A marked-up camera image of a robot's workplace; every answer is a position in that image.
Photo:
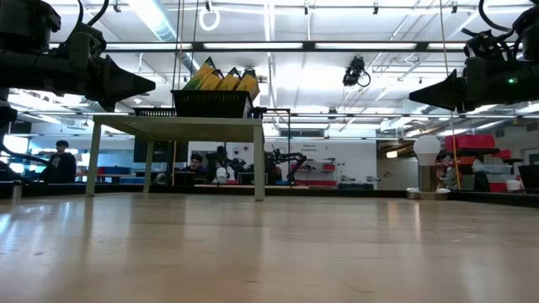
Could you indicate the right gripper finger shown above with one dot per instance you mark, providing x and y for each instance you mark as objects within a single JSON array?
[{"x": 446, "y": 92}]

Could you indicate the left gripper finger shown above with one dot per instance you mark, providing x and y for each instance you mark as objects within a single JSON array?
[{"x": 122, "y": 84}]

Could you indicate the black plastic mesh basket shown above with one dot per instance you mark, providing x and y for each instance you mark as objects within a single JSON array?
[
  {"x": 210, "y": 104},
  {"x": 259, "y": 113},
  {"x": 153, "y": 112}
]

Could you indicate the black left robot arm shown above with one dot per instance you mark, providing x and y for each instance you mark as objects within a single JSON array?
[{"x": 25, "y": 71}]

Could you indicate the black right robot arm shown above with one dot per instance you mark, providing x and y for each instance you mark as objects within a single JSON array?
[{"x": 530, "y": 33}]

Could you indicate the black background robot arm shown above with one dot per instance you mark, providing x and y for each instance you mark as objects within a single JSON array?
[{"x": 286, "y": 160}]

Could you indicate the red plastic bin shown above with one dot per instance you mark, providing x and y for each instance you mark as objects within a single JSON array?
[{"x": 469, "y": 142}]

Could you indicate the white bulb on metal stand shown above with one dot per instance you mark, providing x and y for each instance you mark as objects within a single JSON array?
[{"x": 426, "y": 149}]

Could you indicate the green perforated metal shelf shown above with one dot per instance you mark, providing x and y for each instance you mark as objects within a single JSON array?
[{"x": 177, "y": 126}]

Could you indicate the black computer monitor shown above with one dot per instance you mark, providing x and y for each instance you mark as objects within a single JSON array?
[{"x": 529, "y": 177}]

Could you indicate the person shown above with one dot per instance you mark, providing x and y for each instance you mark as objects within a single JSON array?
[
  {"x": 195, "y": 162},
  {"x": 61, "y": 166}
]

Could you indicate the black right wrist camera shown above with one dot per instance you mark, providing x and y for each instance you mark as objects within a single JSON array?
[{"x": 484, "y": 44}]

